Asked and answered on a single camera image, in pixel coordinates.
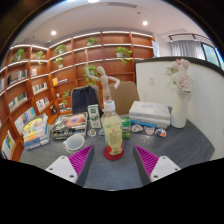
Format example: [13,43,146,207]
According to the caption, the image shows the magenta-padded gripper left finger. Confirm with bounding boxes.
[45,144,96,188]

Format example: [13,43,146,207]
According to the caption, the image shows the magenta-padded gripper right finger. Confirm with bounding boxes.
[132,144,182,187]

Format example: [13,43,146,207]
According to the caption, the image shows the clear bottle with yellow drink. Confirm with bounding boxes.
[100,99,125,157]

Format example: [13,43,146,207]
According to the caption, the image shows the white patterned mug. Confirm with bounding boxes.
[62,133,86,155]

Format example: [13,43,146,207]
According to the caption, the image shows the dark galaxy-cover book stack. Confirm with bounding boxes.
[49,112,89,141]

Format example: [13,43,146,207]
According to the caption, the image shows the flat round red coaster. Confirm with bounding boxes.
[102,145,125,162]

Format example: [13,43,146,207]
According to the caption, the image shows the colourful book stack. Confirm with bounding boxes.
[22,113,51,151]

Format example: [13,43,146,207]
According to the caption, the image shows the small green carton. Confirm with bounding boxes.
[120,116,132,140]

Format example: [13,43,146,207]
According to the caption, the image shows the white book stack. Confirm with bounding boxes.
[128,100,172,130]

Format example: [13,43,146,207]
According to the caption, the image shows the tall white green carton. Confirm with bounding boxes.
[87,104,102,130]

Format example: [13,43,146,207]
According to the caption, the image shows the white vase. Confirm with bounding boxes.
[170,90,191,129]

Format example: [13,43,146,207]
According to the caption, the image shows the navy blue chair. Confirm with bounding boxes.
[70,85,101,115]

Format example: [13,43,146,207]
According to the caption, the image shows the white partition with black edge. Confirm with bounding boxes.
[134,56,224,161]

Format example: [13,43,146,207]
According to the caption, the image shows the pink white flower bouquet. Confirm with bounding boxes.
[164,58,195,96]

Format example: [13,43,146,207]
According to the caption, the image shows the wooden artist mannequin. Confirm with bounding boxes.
[83,49,122,103]

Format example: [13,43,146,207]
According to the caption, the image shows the wooden shelf unit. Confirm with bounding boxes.
[0,30,157,161]

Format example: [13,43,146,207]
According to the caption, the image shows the grey curtain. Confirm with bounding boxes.
[170,39,205,61]

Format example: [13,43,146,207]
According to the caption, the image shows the window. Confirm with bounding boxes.
[201,42,224,71]

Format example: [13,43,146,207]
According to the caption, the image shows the black curtain rail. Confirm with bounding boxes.
[167,32,209,44]

